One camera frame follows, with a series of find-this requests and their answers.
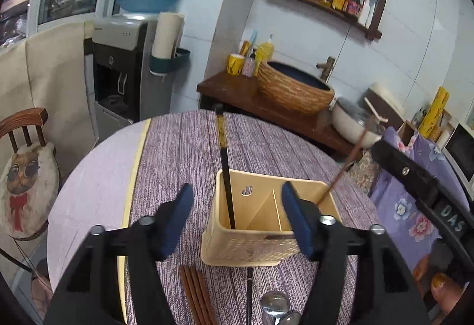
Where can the wicker wash basin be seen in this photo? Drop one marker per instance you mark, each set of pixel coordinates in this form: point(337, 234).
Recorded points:
point(292, 91)

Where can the yellow box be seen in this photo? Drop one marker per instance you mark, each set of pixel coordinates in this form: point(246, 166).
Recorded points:
point(437, 110)

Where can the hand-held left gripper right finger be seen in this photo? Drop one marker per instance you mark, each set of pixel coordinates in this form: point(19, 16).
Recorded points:
point(296, 221)

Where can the grey water dispenser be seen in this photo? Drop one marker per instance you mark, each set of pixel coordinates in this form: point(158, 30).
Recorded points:
point(114, 80)

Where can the yellow bottle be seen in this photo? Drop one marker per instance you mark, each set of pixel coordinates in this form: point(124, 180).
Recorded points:
point(264, 50)

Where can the dark wooden side table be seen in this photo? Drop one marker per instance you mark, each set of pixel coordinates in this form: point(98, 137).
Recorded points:
point(229, 91)

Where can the pink patterned pump bottle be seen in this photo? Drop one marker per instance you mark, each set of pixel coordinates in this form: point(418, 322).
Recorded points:
point(249, 67)

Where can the brass faucet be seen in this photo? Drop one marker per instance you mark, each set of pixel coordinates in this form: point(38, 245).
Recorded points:
point(327, 67)

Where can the black chopstick with gold band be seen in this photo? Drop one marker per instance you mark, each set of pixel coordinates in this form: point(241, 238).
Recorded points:
point(250, 295)
point(224, 162)

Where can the person's right hand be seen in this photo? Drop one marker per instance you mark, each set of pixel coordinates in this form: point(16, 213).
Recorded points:
point(444, 291)

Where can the white pot with lid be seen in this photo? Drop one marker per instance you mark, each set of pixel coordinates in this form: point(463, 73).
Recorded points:
point(351, 125)

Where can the paper cup holder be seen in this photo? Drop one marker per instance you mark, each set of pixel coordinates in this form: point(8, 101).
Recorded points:
point(166, 47)

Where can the purple floral cloth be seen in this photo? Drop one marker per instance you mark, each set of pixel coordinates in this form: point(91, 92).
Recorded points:
point(403, 210)

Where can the wooden chair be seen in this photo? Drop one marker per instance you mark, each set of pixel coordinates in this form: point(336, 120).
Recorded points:
point(22, 128)

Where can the small metal spoon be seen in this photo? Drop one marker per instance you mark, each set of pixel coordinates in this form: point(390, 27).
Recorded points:
point(290, 319)

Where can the large metal spoon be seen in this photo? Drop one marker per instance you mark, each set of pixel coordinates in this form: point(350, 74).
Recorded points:
point(274, 302)

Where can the beige plastic utensil holder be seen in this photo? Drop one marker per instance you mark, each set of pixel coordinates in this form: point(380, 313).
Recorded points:
point(244, 247)

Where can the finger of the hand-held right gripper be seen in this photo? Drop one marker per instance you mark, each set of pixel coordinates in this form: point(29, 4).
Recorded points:
point(403, 169)

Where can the yellow cup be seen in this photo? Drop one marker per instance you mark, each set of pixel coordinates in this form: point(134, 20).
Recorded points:
point(235, 63)

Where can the beige fabric cover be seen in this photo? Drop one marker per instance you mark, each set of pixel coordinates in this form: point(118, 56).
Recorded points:
point(44, 80)

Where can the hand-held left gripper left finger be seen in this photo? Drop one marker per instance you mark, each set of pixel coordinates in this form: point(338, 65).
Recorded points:
point(177, 225)

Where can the microwave oven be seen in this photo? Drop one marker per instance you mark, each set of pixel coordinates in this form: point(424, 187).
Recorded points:
point(463, 150)

